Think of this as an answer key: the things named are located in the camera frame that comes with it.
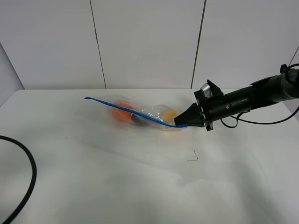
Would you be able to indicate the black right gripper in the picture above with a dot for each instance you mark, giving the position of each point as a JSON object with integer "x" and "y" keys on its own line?
{"x": 198, "y": 114}

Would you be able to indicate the clear zip bag blue zipper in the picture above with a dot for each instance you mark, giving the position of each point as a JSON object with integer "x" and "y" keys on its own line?
{"x": 152, "y": 113}

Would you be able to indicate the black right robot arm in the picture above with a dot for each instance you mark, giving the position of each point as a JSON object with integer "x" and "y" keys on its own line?
{"x": 213, "y": 105}

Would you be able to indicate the yellow toy lemon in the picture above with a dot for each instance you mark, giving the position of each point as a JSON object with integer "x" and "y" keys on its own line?
{"x": 168, "y": 116}

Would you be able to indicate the purple toy eggplant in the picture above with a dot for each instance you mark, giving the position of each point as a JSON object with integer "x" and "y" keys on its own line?
{"x": 139, "y": 121}

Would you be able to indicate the orange toy fruit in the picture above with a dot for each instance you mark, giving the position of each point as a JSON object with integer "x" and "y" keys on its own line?
{"x": 119, "y": 114}

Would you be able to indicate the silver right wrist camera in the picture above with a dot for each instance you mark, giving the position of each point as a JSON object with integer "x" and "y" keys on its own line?
{"x": 206, "y": 90}

